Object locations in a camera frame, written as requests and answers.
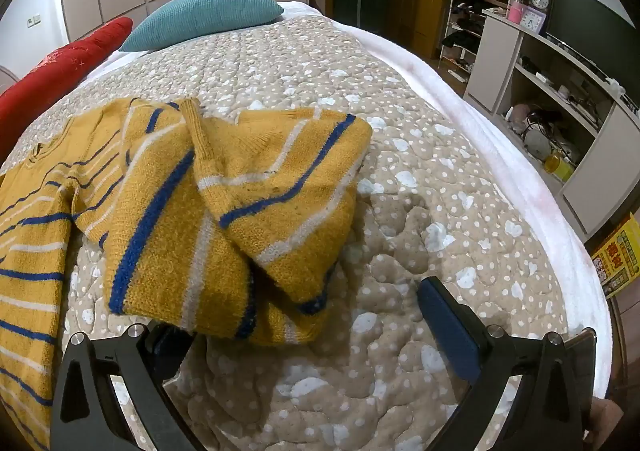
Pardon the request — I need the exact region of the teal pillow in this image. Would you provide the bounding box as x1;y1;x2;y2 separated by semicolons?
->
118;0;284;53

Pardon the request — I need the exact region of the black flat television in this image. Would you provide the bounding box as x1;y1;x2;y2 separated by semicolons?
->
545;0;640;99

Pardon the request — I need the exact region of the long red pillow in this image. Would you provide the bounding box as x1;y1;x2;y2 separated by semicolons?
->
0;16;134;152

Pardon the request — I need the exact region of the yellow printed cardboard box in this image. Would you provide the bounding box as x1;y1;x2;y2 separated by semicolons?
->
591;212;640;300

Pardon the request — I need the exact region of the round white device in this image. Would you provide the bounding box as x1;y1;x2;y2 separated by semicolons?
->
524;128;552;160

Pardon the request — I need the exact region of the yellow blue-striped knit sweater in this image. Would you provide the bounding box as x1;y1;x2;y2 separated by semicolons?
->
0;98;374;451

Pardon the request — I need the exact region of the round grey padded panel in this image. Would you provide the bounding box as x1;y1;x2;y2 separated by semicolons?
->
0;65;21;99

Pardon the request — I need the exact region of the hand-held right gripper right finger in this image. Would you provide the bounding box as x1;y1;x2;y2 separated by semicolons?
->
416;276;599;451

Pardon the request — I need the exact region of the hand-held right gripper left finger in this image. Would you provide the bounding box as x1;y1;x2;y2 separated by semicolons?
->
49;322;202;451

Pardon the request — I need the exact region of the metal shoe rack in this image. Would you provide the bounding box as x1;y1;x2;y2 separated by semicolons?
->
439;0;507;78

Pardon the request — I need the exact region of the grey open shelf cabinet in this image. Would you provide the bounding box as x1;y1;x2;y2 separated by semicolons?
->
462;8;640;244

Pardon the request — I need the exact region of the beige dotted quilt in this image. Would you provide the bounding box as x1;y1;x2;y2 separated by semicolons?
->
0;14;576;451

